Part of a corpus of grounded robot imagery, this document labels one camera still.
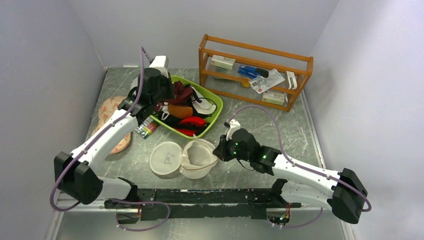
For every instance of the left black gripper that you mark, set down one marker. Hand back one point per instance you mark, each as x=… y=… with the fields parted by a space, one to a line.
x=167 y=81

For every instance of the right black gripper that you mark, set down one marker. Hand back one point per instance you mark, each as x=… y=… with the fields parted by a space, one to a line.
x=221 y=151

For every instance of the maroon bra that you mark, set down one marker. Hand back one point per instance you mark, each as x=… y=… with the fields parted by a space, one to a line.
x=182 y=93

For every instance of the white mesh laundry bag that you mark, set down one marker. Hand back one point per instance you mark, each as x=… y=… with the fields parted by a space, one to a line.
x=194 y=161

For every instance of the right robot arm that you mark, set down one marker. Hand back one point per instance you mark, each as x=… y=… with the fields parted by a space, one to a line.
x=341 y=192

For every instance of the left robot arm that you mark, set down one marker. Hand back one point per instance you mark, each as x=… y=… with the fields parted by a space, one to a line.
x=75 y=172

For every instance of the orange brown bra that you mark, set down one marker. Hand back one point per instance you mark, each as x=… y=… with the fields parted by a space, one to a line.
x=180 y=111

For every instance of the red bra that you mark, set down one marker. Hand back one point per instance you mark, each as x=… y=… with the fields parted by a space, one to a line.
x=192 y=126

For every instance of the green plastic basin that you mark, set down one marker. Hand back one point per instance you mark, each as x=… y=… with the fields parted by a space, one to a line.
x=163 y=106

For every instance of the black garment in basin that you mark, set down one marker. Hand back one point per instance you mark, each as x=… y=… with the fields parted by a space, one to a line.
x=168 y=119

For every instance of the green white marker pen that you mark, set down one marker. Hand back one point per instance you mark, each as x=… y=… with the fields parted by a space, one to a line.
x=131 y=66

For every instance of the pack of coloured markers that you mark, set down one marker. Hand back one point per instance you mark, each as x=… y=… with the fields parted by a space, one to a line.
x=147 y=128

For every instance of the white green box lower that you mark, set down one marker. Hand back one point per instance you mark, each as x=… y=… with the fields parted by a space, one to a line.
x=276 y=98

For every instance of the white green box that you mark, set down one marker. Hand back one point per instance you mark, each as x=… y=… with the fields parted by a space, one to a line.
x=276 y=98
x=223 y=62

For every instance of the clear plastic packet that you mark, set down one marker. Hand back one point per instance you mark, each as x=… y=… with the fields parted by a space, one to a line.
x=261 y=84

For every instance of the white green box upper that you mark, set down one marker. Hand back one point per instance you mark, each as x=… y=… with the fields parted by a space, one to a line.
x=223 y=62

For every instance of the blue stapler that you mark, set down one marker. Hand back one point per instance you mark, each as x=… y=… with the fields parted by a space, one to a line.
x=252 y=72

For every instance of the wooden orange shelf rack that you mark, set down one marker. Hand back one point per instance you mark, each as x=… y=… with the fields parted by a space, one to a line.
x=230 y=84

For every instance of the white clip holder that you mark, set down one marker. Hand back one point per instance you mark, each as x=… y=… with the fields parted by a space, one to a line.
x=292 y=81

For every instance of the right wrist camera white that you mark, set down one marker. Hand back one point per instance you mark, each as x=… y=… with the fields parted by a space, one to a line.
x=232 y=126

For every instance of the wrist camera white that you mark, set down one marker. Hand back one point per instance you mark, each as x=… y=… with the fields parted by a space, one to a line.
x=232 y=126
x=160 y=62

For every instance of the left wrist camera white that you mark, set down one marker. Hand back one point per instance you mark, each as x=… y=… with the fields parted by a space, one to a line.
x=160 y=62

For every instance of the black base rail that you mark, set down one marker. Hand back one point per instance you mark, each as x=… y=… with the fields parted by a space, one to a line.
x=202 y=203

